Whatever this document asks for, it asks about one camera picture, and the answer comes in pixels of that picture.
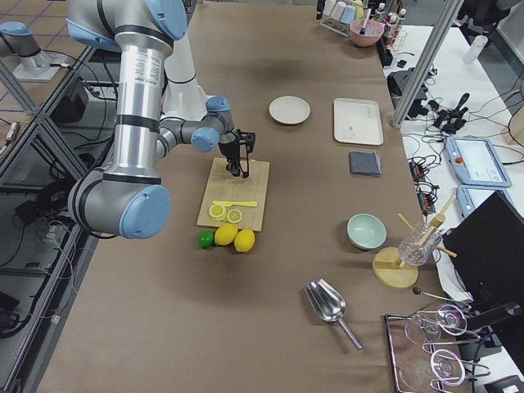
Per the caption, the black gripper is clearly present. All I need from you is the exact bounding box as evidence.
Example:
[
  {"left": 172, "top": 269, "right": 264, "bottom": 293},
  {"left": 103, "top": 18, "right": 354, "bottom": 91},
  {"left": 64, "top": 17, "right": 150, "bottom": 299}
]
[{"left": 219, "top": 133, "right": 242, "bottom": 177}]

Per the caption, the round beige plate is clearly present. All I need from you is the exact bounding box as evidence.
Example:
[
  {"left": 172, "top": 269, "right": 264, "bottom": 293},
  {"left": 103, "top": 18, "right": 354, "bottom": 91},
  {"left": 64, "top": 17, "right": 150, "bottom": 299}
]
[{"left": 269, "top": 96, "right": 310, "bottom": 125}]

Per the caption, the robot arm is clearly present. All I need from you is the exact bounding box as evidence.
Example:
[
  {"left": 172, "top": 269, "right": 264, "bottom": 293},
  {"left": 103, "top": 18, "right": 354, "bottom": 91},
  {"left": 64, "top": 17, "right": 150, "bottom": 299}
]
[{"left": 66, "top": 1, "right": 249, "bottom": 239}]

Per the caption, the white rabbit tray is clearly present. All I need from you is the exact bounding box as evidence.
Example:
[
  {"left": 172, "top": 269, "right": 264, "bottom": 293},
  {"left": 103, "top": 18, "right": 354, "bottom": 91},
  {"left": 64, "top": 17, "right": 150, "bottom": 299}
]
[{"left": 333, "top": 98, "right": 384, "bottom": 146}]

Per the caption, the pink cup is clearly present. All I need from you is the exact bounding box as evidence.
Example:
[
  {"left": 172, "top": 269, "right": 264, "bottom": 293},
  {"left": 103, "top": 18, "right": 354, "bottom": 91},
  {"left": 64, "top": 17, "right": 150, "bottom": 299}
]
[{"left": 330, "top": 1, "right": 347, "bottom": 21}]

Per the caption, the bamboo cutting board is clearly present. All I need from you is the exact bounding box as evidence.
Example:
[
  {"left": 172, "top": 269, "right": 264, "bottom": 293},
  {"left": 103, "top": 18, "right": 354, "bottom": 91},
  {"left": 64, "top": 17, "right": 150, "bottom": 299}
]
[{"left": 196, "top": 157, "right": 270, "bottom": 232}]

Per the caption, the yellow plastic knife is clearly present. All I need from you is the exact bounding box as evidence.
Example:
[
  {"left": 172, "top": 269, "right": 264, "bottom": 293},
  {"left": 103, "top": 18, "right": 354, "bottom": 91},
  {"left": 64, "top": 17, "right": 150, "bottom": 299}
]
[{"left": 212, "top": 200, "right": 258, "bottom": 207}]

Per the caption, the lemon slice upper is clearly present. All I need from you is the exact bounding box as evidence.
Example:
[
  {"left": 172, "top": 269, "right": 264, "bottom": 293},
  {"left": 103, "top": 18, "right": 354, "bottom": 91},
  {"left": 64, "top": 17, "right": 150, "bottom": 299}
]
[{"left": 208, "top": 204, "right": 227, "bottom": 221}]

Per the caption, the lemon slice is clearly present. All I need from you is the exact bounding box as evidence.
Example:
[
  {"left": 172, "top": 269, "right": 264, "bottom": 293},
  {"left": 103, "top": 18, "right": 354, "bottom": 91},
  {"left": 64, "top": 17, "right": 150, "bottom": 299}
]
[
  {"left": 208, "top": 204, "right": 227, "bottom": 221},
  {"left": 226, "top": 209, "right": 243, "bottom": 224}
]

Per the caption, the lemon slice lower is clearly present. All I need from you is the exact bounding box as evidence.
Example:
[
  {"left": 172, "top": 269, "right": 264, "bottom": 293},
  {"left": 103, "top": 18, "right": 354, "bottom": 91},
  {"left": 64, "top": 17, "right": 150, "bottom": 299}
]
[{"left": 226, "top": 209, "right": 243, "bottom": 224}]

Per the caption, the yellow lemon near lime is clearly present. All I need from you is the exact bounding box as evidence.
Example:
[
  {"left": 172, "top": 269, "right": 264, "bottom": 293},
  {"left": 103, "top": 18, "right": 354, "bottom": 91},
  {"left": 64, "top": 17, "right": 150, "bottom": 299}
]
[{"left": 215, "top": 223, "right": 238, "bottom": 246}]

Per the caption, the green lime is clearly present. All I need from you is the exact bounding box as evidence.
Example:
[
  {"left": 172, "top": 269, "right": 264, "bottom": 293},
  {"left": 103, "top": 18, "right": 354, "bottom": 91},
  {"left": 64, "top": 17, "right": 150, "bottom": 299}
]
[{"left": 198, "top": 228, "right": 215, "bottom": 249}]

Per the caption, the yellow lemon outer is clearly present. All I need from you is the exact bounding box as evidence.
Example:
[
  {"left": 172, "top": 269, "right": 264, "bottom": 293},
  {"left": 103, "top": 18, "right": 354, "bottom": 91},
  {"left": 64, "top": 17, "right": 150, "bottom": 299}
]
[{"left": 234, "top": 228, "right": 255, "bottom": 253}]

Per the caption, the grey folded cloth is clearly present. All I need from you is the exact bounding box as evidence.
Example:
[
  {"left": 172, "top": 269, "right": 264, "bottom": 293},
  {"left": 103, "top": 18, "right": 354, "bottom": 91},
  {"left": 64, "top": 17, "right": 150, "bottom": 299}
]
[{"left": 349, "top": 151, "right": 382, "bottom": 177}]

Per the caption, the mint green bowl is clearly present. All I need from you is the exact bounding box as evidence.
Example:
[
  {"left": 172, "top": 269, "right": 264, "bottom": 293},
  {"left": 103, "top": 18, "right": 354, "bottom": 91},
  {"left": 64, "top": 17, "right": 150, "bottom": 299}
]
[{"left": 346, "top": 213, "right": 386, "bottom": 251}]

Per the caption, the white bottle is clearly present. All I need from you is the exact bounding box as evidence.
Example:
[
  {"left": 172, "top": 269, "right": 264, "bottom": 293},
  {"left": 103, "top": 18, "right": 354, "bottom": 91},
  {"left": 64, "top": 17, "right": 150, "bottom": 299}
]
[{"left": 463, "top": 35, "right": 489, "bottom": 64}]

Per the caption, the metal scoop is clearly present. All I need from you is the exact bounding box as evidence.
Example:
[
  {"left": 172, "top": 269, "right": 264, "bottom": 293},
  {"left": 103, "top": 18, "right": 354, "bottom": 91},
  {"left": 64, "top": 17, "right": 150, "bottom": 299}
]
[{"left": 305, "top": 278, "right": 364, "bottom": 350}]

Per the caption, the wooden glass stand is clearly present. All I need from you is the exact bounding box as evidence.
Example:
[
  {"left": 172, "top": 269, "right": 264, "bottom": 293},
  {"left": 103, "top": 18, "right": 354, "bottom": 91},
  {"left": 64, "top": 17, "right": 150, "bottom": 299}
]
[{"left": 373, "top": 195, "right": 457, "bottom": 289}]

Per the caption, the clear glass cup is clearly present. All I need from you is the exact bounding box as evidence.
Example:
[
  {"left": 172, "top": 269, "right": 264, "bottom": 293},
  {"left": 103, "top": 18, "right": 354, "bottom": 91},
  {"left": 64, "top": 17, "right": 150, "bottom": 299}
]
[{"left": 398, "top": 222, "right": 442, "bottom": 266}]

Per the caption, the blue teach pendant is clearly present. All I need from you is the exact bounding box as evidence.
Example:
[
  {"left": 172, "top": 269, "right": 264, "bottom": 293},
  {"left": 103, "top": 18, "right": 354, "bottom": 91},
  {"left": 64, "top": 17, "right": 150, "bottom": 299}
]
[
  {"left": 456, "top": 184, "right": 513, "bottom": 218},
  {"left": 445, "top": 136, "right": 513, "bottom": 188}
]

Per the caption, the black monitor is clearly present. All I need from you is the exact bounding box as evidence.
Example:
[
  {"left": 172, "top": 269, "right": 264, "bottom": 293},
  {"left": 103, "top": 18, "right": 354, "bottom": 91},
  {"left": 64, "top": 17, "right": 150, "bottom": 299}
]
[{"left": 444, "top": 191, "right": 523, "bottom": 305}]

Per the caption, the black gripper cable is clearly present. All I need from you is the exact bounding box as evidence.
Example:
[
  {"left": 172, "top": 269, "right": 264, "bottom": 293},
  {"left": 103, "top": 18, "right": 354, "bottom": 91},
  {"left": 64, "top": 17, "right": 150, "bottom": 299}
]
[{"left": 235, "top": 130, "right": 253, "bottom": 180}]

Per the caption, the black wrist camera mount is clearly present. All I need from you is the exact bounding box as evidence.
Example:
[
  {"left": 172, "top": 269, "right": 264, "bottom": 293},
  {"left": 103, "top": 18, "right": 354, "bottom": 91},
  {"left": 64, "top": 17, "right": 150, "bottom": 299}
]
[{"left": 236, "top": 129, "right": 256, "bottom": 155}]

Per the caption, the white wire cup rack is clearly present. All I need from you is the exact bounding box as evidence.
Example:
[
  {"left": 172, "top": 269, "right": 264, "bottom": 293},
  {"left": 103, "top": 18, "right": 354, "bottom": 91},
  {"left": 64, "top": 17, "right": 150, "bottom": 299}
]
[{"left": 316, "top": 0, "right": 364, "bottom": 37}]

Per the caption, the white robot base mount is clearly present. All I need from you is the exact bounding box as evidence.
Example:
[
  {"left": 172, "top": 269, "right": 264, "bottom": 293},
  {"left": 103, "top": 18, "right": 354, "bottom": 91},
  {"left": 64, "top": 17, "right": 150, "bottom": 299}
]
[{"left": 159, "top": 0, "right": 220, "bottom": 124}]

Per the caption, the aluminium frame post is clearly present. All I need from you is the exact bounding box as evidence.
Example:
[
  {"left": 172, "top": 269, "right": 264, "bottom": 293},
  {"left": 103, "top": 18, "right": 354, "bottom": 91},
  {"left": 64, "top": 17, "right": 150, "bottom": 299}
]
[{"left": 391, "top": 0, "right": 463, "bottom": 129}]

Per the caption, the wire glass holder rack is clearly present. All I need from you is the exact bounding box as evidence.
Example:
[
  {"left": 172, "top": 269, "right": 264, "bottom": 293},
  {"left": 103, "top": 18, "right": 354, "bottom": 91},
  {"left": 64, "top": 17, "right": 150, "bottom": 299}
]
[{"left": 382, "top": 300, "right": 524, "bottom": 393}]

